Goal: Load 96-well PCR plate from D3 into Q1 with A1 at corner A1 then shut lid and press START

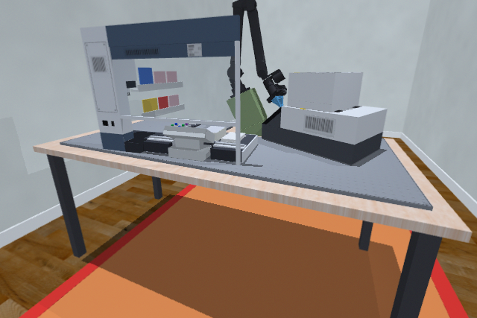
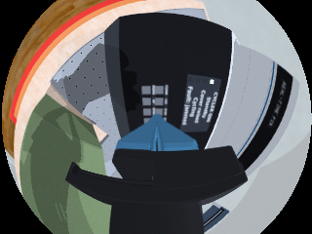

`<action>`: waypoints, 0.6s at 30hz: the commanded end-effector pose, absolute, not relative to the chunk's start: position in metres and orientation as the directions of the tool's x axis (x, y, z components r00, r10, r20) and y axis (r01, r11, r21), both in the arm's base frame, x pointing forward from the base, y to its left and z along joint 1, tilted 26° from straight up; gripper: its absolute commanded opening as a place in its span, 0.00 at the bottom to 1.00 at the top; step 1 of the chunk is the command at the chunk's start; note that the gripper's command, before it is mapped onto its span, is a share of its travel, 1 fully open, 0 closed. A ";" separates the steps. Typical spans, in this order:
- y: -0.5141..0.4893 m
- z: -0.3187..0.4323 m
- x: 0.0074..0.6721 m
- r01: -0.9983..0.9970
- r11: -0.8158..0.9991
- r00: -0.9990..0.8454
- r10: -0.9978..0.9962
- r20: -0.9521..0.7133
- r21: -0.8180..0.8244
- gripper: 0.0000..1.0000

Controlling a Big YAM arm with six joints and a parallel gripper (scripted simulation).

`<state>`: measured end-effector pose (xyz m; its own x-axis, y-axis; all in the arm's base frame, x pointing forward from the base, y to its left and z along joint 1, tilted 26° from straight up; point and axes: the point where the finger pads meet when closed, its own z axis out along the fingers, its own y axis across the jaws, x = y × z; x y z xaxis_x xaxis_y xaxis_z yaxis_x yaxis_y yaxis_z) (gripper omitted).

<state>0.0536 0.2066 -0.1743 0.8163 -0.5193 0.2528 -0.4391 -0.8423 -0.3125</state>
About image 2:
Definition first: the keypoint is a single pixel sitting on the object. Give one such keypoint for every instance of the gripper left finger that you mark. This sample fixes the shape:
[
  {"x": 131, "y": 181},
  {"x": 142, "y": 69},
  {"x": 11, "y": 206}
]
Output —
[{"x": 142, "y": 137}]

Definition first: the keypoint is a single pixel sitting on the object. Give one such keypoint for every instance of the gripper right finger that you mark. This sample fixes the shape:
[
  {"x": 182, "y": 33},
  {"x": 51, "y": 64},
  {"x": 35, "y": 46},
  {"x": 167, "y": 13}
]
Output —
[{"x": 169, "y": 138}]

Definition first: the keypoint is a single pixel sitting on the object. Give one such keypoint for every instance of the white lab instrument with black keypad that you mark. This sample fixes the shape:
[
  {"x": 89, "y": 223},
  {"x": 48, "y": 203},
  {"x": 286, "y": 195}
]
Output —
[{"x": 196, "y": 75}]

